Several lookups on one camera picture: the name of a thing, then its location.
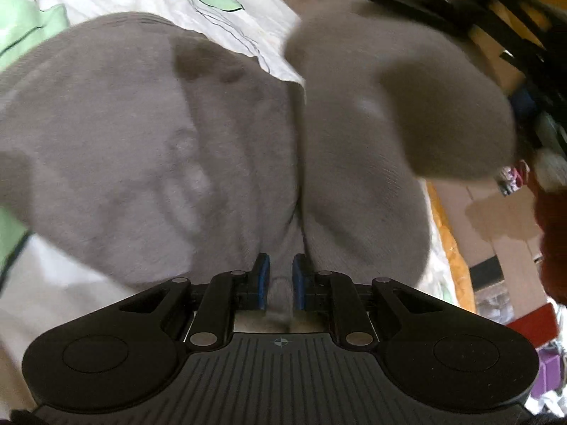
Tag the dark metal frame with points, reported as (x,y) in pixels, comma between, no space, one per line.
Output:
(509,13)

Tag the brown cardboard box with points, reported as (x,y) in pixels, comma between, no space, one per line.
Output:
(500,221)

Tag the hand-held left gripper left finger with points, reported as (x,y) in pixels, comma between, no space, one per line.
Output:
(263,281)

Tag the large grey sweater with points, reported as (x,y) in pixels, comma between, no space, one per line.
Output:
(133,150)

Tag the person's right forearm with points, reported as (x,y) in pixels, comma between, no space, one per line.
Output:
(553,239)

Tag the yellow bed sheet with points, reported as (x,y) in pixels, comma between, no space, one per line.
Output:
(456,256)

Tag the purple container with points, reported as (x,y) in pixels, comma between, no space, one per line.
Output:
(553,376)

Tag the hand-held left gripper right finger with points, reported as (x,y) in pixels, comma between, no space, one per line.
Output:
(297,281)

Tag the red box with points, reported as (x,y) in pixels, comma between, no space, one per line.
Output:
(536,325)

